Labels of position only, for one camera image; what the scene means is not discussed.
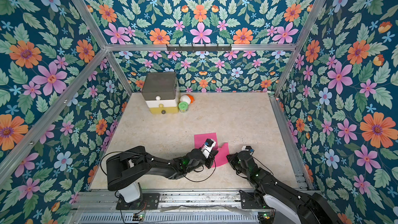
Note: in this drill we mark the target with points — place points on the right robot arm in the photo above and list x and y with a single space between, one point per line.
299 207

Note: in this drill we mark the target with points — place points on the orange white plush toy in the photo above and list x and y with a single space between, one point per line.
189 99

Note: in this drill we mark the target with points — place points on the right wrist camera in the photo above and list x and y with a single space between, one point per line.
248 149

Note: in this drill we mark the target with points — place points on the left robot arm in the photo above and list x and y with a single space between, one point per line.
124 168

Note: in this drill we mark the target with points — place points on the green lidded can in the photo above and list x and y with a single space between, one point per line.
183 107

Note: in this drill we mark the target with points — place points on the pink square paper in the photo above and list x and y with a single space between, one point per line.
221 156

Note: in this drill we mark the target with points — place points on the small drawer cabinet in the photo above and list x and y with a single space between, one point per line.
161 93

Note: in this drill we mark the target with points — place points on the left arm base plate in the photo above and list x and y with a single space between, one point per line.
148 201

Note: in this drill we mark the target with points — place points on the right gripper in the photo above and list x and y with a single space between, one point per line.
235 157

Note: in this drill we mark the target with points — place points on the black hook rail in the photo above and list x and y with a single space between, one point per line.
194 48

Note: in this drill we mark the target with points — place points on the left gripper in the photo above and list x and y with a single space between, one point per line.
214 152

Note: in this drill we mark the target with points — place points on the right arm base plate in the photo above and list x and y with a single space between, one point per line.
250 200

